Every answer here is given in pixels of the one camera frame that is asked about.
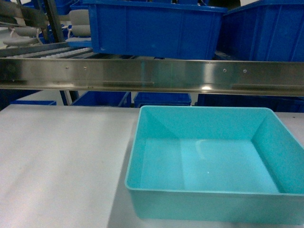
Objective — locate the large blue bin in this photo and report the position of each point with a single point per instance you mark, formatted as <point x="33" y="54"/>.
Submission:
<point x="154" y="29"/>
<point x="265" y="30"/>

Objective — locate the roller conveyor track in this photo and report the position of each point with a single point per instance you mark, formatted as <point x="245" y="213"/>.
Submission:
<point x="57" y="51"/>

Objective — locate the large blue bin right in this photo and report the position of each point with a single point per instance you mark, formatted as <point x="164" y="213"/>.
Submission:
<point x="265" y="30"/>

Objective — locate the blue bin below centre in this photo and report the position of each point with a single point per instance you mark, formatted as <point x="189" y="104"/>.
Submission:
<point x="154" y="98"/>

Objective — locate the teal plastic bin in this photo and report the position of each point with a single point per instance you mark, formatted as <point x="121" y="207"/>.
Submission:
<point x="231" y="164"/>

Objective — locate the grey bowls stack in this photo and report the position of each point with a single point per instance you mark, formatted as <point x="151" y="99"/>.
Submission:
<point x="78" y="35"/>

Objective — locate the stainless steel shelf rail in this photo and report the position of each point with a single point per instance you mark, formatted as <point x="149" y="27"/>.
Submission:
<point x="144" y="75"/>

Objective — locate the large blue bin centre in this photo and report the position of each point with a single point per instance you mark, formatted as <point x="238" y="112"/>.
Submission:
<point x="154" y="29"/>

